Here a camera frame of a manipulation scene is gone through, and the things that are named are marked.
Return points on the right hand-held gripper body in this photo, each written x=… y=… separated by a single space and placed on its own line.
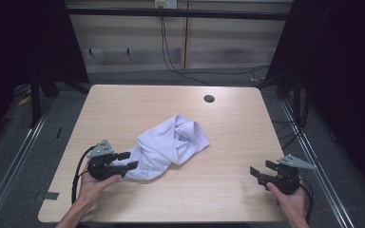
x=286 y=180

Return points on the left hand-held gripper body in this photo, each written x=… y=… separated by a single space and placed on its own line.
x=103 y=167

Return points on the white patterned cloth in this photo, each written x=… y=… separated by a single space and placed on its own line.
x=164 y=142

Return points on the person's right hand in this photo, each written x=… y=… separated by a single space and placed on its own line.
x=291 y=202

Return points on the person's left hand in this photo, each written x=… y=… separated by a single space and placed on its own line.
x=92 y=190

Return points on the small black floor strip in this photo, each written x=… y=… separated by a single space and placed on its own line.
x=59 y=133

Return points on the grey tape piece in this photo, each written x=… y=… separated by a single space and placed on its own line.
x=51 y=195

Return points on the black metal stand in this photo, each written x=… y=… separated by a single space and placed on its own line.
x=35 y=101
x=297 y=101

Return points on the black table grommet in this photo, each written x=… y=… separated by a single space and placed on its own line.
x=209 y=98

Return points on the yellow floor item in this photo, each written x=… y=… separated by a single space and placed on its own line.
x=24 y=100

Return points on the dark curtain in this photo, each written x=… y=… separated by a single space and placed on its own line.
x=19 y=47
x=345 y=79

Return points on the black horizontal bar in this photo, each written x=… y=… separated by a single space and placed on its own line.
x=171 y=13

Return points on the metal floor rail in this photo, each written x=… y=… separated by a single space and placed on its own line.
x=12 y=164
x=316 y=167

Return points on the white wall socket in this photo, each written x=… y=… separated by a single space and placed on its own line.
x=165 y=3

